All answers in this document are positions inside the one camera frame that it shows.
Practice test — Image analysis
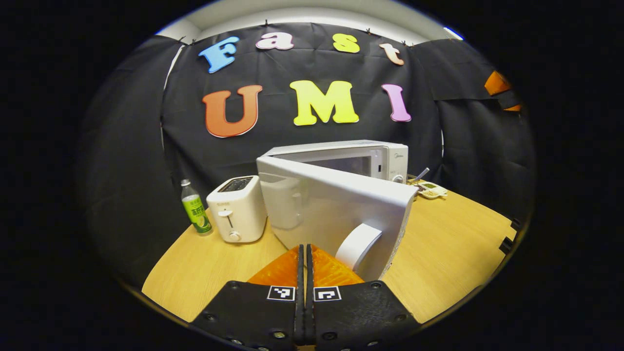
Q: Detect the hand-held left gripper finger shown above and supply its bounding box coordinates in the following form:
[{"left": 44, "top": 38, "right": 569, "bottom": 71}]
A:
[
  {"left": 306, "top": 244, "right": 421, "bottom": 351},
  {"left": 189, "top": 244, "right": 305, "bottom": 351}
]

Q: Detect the white microwave oven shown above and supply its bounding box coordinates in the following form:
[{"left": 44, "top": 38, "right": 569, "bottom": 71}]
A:
[{"left": 256, "top": 140, "right": 419, "bottom": 282}]

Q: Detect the divided white condiment dish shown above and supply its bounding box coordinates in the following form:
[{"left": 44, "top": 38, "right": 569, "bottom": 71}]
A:
[{"left": 417, "top": 181, "right": 448, "bottom": 199}]

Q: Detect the white toaster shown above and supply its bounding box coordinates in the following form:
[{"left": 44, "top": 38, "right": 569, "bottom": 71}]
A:
[{"left": 206, "top": 175, "right": 268, "bottom": 243}]

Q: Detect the green label drink bottle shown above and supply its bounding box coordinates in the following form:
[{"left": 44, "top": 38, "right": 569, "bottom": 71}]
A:
[{"left": 180, "top": 179, "right": 213, "bottom": 235}]

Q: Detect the black backdrop cloth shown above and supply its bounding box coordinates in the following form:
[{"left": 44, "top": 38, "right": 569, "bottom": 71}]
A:
[{"left": 80, "top": 22, "right": 537, "bottom": 288}]

